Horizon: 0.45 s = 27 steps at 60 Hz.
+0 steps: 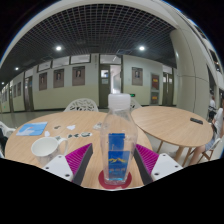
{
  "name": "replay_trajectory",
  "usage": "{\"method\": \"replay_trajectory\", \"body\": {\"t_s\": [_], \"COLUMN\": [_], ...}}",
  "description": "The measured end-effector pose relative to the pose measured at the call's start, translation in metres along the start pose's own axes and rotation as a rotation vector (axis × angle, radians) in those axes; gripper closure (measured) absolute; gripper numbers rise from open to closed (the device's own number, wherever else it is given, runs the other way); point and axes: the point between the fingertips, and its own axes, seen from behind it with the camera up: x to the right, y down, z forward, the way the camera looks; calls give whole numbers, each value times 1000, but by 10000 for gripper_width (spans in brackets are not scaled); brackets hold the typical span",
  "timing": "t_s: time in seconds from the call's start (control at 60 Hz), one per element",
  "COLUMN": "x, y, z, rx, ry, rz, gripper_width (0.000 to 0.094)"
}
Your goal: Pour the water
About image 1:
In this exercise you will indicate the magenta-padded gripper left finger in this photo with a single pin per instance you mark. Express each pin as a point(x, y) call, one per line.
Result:
point(78, 157)

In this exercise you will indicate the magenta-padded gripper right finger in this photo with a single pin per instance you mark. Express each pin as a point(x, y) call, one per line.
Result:
point(150, 158)

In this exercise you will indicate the clear plastic water bottle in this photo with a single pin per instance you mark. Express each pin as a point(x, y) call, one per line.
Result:
point(118, 143)

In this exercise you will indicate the small dark wrapper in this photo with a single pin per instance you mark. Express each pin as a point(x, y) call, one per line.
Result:
point(86, 134)

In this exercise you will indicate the white paper scrap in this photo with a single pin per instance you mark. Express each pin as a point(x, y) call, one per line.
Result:
point(71, 127)

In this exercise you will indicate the white ceramic cup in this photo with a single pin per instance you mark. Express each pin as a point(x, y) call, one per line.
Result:
point(45, 148)

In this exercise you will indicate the crumpled white wrapper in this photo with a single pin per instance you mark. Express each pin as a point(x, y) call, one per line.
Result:
point(97, 126)

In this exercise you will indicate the round wooden side table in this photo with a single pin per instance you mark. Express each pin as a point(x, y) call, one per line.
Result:
point(166, 125)

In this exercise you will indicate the flat round red coaster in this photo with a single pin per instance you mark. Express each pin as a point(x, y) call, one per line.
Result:
point(115, 187)

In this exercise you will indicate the white plastic lattice chair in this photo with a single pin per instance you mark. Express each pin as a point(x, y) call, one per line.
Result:
point(81, 105)
point(135, 104)
point(7, 128)

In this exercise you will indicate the light blue booklet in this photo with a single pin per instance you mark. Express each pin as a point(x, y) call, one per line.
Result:
point(32, 128)

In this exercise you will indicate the small black flat device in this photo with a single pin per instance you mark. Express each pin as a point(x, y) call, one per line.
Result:
point(196, 120)

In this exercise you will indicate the green exit sign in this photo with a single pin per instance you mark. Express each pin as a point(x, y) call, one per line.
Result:
point(132, 95)

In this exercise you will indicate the open dark green door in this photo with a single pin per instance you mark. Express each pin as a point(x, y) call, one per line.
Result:
point(104, 86)

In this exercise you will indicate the person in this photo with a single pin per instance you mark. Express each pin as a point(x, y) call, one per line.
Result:
point(212, 106)
point(218, 123)

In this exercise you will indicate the red notice board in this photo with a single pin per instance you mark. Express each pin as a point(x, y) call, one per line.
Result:
point(155, 81)

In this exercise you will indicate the black backpack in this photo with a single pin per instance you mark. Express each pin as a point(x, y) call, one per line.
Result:
point(2, 140)

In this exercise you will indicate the round ceiling lights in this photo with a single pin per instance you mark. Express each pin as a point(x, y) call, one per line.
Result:
point(58, 48)

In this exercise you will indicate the framed wall portraits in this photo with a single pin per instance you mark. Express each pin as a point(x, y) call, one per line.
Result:
point(78, 75)

